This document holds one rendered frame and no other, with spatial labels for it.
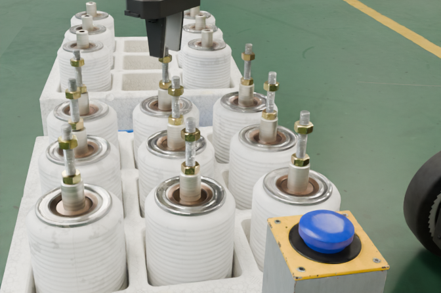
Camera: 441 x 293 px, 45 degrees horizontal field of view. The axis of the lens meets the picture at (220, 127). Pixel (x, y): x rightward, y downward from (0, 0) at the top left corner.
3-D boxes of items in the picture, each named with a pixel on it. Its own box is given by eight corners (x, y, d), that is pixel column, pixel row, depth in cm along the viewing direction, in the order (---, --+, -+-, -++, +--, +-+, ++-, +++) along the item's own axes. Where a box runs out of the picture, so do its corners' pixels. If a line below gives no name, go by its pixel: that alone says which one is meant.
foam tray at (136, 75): (219, 100, 145) (221, 35, 137) (246, 174, 110) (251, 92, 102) (71, 104, 139) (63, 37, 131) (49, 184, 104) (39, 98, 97)
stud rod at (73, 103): (73, 136, 64) (67, 77, 61) (81, 136, 64) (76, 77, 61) (73, 140, 63) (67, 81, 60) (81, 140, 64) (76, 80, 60)
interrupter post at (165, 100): (174, 105, 78) (174, 84, 77) (174, 112, 76) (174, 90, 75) (157, 105, 78) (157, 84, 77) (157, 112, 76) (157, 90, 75)
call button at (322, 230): (338, 226, 42) (341, 205, 41) (359, 259, 39) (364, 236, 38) (289, 232, 41) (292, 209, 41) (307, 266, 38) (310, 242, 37)
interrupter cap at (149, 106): (191, 98, 81) (191, 94, 81) (193, 119, 74) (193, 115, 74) (141, 98, 80) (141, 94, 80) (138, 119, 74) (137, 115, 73)
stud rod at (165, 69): (168, 98, 76) (167, 47, 73) (161, 98, 76) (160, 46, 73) (170, 96, 77) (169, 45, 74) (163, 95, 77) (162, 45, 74)
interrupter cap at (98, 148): (88, 173, 60) (88, 168, 60) (32, 161, 63) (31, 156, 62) (122, 145, 67) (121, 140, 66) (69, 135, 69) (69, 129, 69)
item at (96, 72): (115, 121, 114) (109, 39, 106) (113, 142, 106) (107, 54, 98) (68, 123, 113) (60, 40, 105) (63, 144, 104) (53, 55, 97)
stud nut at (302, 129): (303, 136, 55) (304, 129, 54) (291, 130, 56) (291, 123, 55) (315, 131, 56) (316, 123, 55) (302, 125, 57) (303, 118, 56)
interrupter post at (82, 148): (81, 159, 63) (79, 134, 62) (64, 155, 64) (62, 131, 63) (92, 150, 65) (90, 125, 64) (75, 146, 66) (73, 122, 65)
